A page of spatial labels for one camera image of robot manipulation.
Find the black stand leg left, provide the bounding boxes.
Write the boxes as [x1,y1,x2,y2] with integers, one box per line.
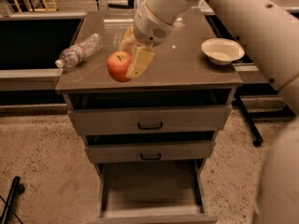
[0,176,25,224]

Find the top grey drawer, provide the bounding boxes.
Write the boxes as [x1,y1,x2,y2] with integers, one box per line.
[68,105,232,135]

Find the red apple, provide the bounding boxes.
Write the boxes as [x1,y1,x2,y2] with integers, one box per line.
[107,50,132,82]

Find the clear plastic water bottle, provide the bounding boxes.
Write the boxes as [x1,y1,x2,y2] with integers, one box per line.
[55,34,104,69]

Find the black table frame right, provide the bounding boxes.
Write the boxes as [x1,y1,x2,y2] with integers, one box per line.
[234,91,294,147]

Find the grey drawer cabinet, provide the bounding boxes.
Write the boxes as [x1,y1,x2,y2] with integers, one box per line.
[55,7,244,224]

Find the middle grey drawer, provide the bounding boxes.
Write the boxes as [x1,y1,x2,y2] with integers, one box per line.
[85,141,215,163]

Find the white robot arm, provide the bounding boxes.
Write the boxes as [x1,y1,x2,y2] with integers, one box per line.
[121,0,299,224]

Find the grey drawer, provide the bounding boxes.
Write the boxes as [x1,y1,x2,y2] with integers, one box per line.
[91,160,217,224]
[85,141,215,163]
[68,105,232,135]

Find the bottom grey drawer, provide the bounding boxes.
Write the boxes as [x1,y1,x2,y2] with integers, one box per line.
[91,160,217,224]

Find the white bowl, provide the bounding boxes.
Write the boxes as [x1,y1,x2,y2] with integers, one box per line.
[201,38,245,65]

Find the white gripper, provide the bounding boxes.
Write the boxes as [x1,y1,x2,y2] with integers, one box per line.
[119,1,173,79]

